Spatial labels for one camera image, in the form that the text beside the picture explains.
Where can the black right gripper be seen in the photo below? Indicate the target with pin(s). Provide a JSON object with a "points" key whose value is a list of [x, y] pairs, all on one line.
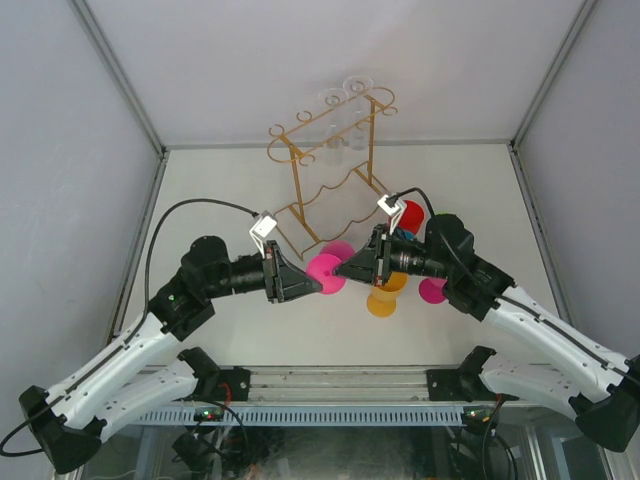
{"points": [[372, 262]]}

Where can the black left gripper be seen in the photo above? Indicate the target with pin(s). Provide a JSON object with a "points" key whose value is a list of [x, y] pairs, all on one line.
{"points": [[283, 281]]}

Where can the orange wine glass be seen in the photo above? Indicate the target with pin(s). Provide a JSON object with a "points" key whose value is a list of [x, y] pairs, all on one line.
{"points": [[382, 300]]}

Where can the pink wine glass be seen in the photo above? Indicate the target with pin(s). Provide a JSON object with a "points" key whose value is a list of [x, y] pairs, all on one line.
{"points": [[431, 290], [321, 267]]}

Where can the red wine glass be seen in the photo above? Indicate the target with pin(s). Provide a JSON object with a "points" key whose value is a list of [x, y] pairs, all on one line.
{"points": [[413, 218]]}

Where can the blue wine glass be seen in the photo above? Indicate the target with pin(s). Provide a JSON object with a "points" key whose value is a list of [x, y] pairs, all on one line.
{"points": [[404, 234]]}

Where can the green wine glass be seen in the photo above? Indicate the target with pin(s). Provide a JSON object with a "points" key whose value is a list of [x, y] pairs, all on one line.
{"points": [[446, 217]]}

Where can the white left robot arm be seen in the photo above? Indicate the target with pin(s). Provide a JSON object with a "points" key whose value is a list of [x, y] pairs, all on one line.
{"points": [[73, 418]]}

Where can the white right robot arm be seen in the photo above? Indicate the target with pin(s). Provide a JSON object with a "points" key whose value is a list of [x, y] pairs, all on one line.
{"points": [[593, 386]]}

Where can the clear wine glass left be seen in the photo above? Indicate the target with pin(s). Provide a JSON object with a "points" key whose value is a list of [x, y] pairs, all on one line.
{"points": [[333, 100]]}

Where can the clear wine glass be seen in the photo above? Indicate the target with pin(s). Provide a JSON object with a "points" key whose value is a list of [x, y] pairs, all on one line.
{"points": [[357, 86], [333, 100]]}

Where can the clear wine glass right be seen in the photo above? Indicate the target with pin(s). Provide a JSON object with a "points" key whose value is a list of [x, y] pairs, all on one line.
{"points": [[357, 86]]}

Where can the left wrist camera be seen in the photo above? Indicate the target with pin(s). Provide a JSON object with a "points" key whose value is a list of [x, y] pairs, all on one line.
{"points": [[264, 224]]}

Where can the aluminium frame rail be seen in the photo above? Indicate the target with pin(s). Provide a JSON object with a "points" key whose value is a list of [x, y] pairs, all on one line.
{"points": [[393, 385]]}

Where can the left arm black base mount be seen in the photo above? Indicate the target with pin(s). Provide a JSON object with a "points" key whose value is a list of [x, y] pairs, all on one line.
{"points": [[233, 385]]}

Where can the gold wire glass rack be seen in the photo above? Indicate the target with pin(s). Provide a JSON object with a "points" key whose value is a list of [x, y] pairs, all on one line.
{"points": [[329, 202]]}

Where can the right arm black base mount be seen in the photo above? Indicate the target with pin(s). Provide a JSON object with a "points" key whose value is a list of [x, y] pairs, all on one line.
{"points": [[451, 384]]}

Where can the grey slotted cable duct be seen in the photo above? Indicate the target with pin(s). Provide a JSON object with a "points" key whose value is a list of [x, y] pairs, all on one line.
{"points": [[305, 416]]}

